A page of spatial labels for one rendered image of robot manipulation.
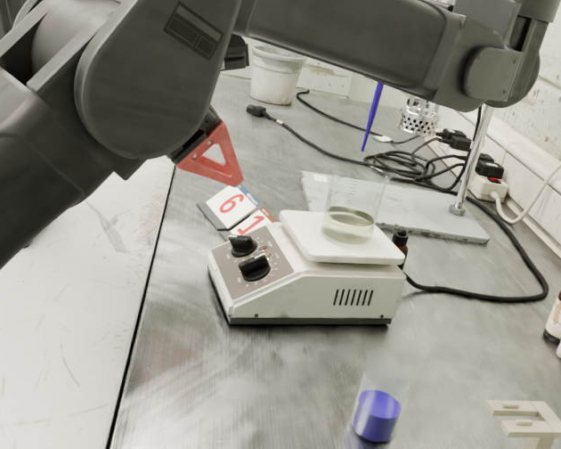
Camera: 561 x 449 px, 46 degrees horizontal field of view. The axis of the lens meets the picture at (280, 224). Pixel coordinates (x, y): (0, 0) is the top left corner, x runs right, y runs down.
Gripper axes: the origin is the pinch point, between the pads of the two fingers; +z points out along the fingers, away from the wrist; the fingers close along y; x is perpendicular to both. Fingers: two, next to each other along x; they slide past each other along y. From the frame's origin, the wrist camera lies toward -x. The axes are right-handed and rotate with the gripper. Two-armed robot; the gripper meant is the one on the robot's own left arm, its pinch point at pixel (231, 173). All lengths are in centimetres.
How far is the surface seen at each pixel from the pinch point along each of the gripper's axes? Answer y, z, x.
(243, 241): -3.2, 6.0, 4.2
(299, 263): -9.3, 9.2, 0.5
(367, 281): -11.4, 15.5, -3.6
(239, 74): 228, 65, -13
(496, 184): 33, 53, -32
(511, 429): -42.2, 7.9, -5.5
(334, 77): 219, 93, -45
